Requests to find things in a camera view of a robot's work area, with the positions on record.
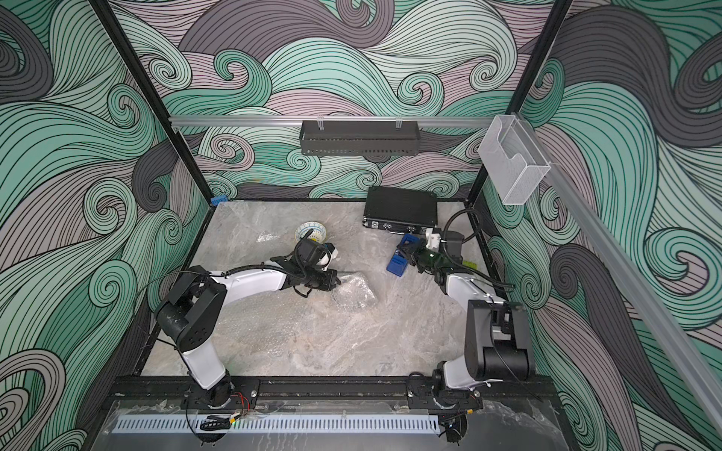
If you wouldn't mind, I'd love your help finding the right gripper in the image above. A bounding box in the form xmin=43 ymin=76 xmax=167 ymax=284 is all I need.
xmin=397 ymin=239 xmax=444 ymax=272

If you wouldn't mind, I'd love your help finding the yellow patterned ceramic bowl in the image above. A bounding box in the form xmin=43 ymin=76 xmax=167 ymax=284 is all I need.
xmin=295 ymin=221 xmax=327 ymax=244

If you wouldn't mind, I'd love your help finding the blue patterned ceramic bowl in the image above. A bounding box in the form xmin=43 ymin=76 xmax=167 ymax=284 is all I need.
xmin=336 ymin=278 xmax=377 ymax=311

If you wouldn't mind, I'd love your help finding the clear bubble wrap sheet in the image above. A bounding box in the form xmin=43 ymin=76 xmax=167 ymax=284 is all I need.
xmin=212 ymin=272 xmax=464 ymax=376

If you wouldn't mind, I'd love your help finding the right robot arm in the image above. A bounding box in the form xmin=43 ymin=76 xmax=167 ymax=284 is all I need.
xmin=396 ymin=234 xmax=537 ymax=409

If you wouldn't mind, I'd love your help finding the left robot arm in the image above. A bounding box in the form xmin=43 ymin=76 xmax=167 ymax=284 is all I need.
xmin=154 ymin=235 xmax=340 ymax=409

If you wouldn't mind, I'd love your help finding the blue tape dispenser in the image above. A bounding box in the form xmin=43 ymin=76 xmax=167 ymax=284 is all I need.
xmin=387 ymin=242 xmax=413 ymax=277

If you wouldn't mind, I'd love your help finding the black hard case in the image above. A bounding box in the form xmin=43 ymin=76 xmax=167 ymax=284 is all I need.
xmin=362 ymin=186 xmax=438 ymax=234

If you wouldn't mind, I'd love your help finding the blue corner clip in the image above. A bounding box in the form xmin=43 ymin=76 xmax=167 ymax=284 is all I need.
xmin=211 ymin=195 xmax=229 ymax=207

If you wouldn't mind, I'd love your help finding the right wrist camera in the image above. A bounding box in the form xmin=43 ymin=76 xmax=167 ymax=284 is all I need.
xmin=425 ymin=227 xmax=441 ymax=251

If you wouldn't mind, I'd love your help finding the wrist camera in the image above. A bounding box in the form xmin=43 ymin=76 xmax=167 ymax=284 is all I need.
xmin=318 ymin=242 xmax=338 ymax=266
xmin=425 ymin=227 xmax=441 ymax=251

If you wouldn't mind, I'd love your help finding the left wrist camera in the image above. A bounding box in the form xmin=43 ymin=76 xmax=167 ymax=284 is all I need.
xmin=318 ymin=242 xmax=338 ymax=266

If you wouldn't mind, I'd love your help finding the clear acrylic wall holder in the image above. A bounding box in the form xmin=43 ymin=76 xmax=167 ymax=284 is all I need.
xmin=478 ymin=115 xmax=550 ymax=206

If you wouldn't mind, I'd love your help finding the black perforated wall tray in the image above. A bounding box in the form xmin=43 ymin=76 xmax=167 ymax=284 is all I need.
xmin=299 ymin=121 xmax=421 ymax=157

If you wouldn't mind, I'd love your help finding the aluminium rail back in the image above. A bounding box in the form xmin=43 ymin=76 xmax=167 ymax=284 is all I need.
xmin=169 ymin=115 xmax=494 ymax=129

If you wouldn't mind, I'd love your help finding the aluminium rail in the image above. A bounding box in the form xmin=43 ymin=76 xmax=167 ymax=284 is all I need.
xmin=524 ymin=125 xmax=721 ymax=431
xmin=169 ymin=115 xmax=494 ymax=129

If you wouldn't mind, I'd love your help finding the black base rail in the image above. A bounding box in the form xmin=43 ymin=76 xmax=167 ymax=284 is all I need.
xmin=109 ymin=375 xmax=557 ymax=411

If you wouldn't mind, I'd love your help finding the white slotted cable duct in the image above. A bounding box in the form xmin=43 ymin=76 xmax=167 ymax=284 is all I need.
xmin=110 ymin=413 xmax=441 ymax=435

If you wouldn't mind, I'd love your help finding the aluminium rail right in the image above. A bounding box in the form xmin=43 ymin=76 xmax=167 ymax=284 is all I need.
xmin=524 ymin=125 xmax=721 ymax=431

